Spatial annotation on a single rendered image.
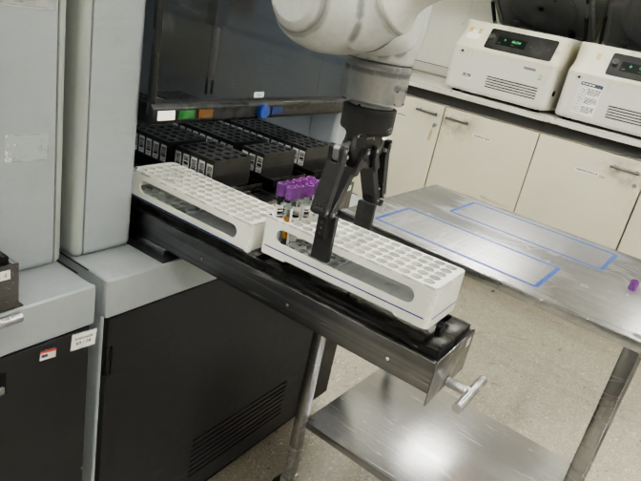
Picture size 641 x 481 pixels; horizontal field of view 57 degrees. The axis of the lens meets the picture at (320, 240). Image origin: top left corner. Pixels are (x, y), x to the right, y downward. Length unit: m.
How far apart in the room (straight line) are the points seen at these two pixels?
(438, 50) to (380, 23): 3.37
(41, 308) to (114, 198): 0.23
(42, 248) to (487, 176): 2.55
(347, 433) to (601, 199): 1.98
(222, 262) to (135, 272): 0.15
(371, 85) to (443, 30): 3.22
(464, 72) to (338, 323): 2.52
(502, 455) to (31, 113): 1.26
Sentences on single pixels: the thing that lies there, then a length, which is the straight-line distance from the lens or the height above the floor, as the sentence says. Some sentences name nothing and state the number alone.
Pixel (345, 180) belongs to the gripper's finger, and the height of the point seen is 0.98.
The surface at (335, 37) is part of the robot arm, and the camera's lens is 0.63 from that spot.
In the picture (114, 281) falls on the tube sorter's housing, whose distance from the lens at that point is 1.01.
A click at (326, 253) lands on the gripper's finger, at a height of 0.88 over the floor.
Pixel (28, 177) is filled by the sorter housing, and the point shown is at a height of 0.89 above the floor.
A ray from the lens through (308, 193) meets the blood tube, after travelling 0.91.
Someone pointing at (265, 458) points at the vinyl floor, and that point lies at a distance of 1.78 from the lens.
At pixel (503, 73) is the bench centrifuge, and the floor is 1.04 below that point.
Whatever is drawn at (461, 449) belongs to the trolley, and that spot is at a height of 0.28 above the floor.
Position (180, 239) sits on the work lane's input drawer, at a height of 0.79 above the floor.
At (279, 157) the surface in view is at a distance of 1.33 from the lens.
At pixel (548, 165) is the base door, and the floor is 0.68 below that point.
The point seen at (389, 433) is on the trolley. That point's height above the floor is 0.28.
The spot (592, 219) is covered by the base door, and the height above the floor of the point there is 0.50.
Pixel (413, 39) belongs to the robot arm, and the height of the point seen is 1.18.
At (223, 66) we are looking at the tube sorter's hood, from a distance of 1.13.
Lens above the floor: 1.21
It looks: 22 degrees down
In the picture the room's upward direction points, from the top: 12 degrees clockwise
